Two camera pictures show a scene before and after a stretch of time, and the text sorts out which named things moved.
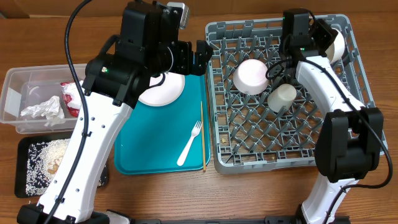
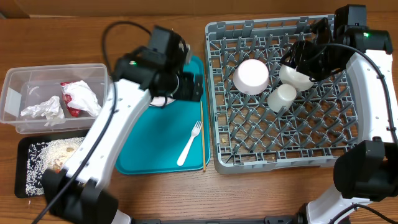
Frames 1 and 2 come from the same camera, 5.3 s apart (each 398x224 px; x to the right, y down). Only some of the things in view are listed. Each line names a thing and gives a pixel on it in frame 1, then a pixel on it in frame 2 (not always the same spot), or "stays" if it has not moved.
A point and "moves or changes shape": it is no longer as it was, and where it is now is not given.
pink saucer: (249, 76) stays
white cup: (283, 95) stays
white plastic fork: (194, 131) stays
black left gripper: (185, 67) -> (185, 90)
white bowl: (336, 51) moves or changes shape
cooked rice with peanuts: (44, 159) stays
